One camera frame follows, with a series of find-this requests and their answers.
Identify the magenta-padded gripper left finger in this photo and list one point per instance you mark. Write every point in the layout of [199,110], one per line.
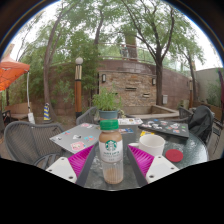
[62,168]

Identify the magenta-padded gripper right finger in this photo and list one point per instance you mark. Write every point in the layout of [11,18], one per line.
[161,166]

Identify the green-capped coffee drink bottle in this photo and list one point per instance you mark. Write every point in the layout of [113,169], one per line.
[111,150]

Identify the flat round red coaster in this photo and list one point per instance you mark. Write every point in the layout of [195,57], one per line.
[174,155]

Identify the white mug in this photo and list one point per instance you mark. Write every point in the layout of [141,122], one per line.
[151,145]

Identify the silver laptop with stickers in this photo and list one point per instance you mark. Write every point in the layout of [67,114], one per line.
[73,138]

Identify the yellow card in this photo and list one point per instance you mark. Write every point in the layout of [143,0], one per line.
[146,133]

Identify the black laptop with stickers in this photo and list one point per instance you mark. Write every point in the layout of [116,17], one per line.
[165,128]

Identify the colourful sticker card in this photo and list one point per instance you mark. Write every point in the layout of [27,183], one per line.
[127,131]

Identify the white booklet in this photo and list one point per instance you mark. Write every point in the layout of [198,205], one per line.
[130,121]

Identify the blue yellow striped bollard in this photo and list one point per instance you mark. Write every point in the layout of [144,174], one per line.
[47,112]

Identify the black jacket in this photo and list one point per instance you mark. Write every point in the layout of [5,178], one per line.
[200,123]

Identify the white umbrella pole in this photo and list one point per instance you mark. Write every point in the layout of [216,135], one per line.
[31,118]

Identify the grey utility box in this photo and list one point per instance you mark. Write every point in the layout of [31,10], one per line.
[165,99]

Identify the wooden bench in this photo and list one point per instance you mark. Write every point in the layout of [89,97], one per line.
[16,110]

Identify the potted green plant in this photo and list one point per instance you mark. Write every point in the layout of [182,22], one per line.
[107,103]

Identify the orange patio umbrella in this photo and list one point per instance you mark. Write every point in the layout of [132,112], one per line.
[11,71]

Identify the wooden globe lamp post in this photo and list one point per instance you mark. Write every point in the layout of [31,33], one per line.
[78,93]

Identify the slim wooden lamp post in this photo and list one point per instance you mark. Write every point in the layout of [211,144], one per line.
[191,93]

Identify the wall lantern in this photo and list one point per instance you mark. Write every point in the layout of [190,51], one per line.
[104,78]
[153,81]

